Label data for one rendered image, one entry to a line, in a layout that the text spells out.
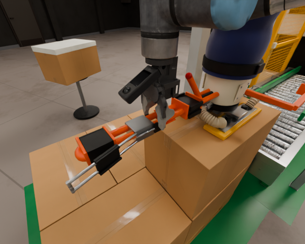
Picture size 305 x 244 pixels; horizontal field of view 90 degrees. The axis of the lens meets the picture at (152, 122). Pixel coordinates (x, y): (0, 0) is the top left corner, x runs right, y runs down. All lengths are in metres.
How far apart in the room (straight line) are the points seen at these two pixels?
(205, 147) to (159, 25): 0.44
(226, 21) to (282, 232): 1.62
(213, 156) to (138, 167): 0.57
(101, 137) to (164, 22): 0.31
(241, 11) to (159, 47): 0.16
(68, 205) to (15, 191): 1.07
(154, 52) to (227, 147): 0.45
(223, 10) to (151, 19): 0.14
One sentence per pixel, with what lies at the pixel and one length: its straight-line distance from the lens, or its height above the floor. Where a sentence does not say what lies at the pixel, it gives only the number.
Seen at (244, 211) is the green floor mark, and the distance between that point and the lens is 1.68.
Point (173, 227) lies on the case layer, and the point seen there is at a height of 0.54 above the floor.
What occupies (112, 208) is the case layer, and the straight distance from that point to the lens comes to 0.93.
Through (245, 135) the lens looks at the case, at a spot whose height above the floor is 0.94.
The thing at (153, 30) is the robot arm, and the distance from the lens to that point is 0.37.
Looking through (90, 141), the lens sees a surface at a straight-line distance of 0.43.
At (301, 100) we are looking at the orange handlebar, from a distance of 0.82.
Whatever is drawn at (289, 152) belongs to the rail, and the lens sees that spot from 1.39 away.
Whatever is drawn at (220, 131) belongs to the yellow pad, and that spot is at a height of 0.97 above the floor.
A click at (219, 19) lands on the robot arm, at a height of 1.36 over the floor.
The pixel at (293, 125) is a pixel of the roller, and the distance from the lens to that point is 1.85.
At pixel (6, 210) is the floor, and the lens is 1.94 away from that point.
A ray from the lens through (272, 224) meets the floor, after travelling 1.74.
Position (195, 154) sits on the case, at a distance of 0.59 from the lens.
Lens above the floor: 1.37
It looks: 37 degrees down
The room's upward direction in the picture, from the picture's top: straight up
